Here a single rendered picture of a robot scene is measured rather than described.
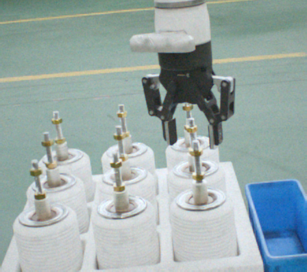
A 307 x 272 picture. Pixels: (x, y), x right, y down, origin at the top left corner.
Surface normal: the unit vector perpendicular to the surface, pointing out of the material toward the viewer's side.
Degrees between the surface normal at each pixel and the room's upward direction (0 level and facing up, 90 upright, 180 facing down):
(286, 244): 0
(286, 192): 88
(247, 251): 0
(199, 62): 89
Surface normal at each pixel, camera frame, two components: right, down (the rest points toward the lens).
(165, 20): -0.65, 0.15
